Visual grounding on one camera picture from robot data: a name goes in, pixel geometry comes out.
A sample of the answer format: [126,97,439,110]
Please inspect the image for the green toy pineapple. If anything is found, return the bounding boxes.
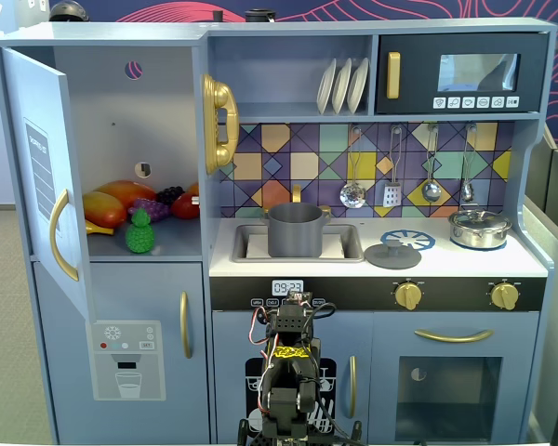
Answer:
[125,207,156,255]

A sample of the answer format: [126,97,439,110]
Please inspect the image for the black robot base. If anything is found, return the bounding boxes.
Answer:
[236,415,365,446]

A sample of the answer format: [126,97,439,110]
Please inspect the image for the blue cabinet door with list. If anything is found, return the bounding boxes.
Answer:
[0,46,97,324]

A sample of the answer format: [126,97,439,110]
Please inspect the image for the gray plastic pot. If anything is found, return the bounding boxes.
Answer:
[265,202,327,258]

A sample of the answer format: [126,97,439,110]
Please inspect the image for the blue dishwasher door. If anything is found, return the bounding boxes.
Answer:
[212,310,373,445]

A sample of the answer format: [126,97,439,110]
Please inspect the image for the gray toy sink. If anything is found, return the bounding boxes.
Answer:
[231,223,365,264]

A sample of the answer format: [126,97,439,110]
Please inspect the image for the gray pot lid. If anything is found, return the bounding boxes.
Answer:
[364,243,422,269]

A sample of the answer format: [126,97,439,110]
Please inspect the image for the gold stove knob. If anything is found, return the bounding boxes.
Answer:
[489,282,521,311]
[393,282,424,311]

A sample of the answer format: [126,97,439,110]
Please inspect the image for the metal skimmer spoon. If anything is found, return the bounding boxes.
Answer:
[339,125,368,209]

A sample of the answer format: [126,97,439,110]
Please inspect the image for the metal slotted spatula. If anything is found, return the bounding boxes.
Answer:
[382,125,405,208]

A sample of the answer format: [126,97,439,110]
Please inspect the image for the red toy apple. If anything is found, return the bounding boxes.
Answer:
[170,192,201,220]

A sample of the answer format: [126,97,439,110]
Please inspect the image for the dark toy grapes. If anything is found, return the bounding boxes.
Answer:
[155,185,186,206]

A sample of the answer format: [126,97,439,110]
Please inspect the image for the metal ladle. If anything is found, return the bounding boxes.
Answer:
[421,124,443,203]

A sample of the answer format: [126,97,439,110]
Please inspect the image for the purple toy grapes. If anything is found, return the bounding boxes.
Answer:
[127,198,171,223]

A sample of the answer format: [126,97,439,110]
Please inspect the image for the shiny steel pot with lid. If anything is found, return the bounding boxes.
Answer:
[447,208,513,249]

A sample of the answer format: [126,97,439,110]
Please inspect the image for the small metal spoon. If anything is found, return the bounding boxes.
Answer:
[459,124,478,203]

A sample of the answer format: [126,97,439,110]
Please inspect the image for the orange red toy mango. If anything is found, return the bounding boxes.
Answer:
[95,179,158,208]

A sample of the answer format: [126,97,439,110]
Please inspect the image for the gray toy plate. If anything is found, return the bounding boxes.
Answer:
[346,57,370,115]
[315,58,339,116]
[330,58,353,116]

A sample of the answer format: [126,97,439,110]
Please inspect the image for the yellow toy banana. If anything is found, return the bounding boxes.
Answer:
[84,218,115,237]

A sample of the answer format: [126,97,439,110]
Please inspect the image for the gold toy telephone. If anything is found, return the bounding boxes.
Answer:
[201,72,241,176]

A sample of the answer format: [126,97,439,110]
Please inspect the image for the yellow red toy mango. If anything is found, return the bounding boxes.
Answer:
[82,190,129,229]

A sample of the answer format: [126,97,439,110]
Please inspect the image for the blue oven door with window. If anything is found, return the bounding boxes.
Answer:
[371,310,540,442]

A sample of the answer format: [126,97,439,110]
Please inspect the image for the blue fridge door with dispenser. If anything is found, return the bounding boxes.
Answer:
[33,262,205,445]

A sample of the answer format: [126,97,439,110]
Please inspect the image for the dark toy microwave door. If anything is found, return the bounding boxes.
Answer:
[375,33,551,115]

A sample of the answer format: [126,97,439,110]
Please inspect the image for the blue toy play kitchen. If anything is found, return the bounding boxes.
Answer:
[0,17,558,446]

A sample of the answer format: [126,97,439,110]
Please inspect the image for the dark helmet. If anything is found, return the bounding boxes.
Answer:
[48,0,90,23]

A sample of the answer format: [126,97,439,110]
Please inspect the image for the gold dishwasher door handle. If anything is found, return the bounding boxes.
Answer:
[348,355,358,420]

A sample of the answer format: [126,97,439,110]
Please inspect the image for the black cable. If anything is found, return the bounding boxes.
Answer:
[313,378,339,440]

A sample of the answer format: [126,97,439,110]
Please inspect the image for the gold fridge door handle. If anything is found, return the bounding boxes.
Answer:
[179,291,193,360]

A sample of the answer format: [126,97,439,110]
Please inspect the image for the gold oven handle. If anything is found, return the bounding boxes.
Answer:
[413,328,495,345]

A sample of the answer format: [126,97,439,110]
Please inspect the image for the gold curved cabinet door handle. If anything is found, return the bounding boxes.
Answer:
[49,188,81,282]

